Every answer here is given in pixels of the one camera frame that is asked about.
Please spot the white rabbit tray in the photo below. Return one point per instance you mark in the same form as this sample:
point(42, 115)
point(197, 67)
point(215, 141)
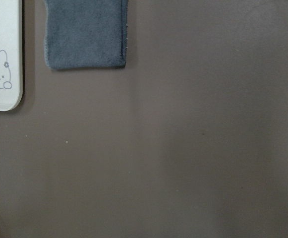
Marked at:
point(11, 52)

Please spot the grey folded cloth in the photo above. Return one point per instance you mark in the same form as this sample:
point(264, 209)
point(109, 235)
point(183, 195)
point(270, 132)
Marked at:
point(85, 33)

